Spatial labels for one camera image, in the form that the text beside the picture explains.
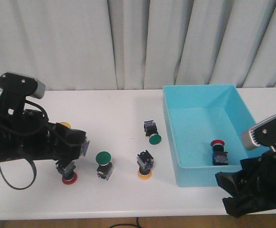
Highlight grey pleated curtain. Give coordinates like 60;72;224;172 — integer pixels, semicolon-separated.
0;0;276;90

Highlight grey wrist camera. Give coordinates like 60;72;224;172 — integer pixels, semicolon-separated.
241;114;276;151
0;72;46;99

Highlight green button lying near box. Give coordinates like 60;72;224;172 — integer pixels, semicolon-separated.
144;120;162;145

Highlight yellow button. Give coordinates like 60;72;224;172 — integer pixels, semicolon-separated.
59;122;90;156
137;150;154;180

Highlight green button upright front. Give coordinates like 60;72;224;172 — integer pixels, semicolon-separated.
96;151;114;181

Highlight light blue plastic box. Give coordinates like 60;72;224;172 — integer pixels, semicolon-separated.
163;85;260;187

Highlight red button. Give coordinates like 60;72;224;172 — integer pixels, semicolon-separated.
211;139;229;166
56;160;78;185

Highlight yellow button upside down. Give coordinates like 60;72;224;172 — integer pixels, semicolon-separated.
137;150;154;180

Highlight black floor cable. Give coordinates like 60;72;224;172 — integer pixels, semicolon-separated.
109;217;141;228

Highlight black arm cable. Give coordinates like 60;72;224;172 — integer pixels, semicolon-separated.
0;99;50;190

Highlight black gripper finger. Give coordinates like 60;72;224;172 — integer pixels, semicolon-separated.
52;144;81;166
55;123;86;145

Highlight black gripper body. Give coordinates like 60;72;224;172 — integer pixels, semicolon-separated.
0;73;58;164
214;110;276;218

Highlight red button upside down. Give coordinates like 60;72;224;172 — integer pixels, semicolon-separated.
56;160;78;185

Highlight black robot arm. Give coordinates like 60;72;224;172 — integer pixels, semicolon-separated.
0;72;89;162

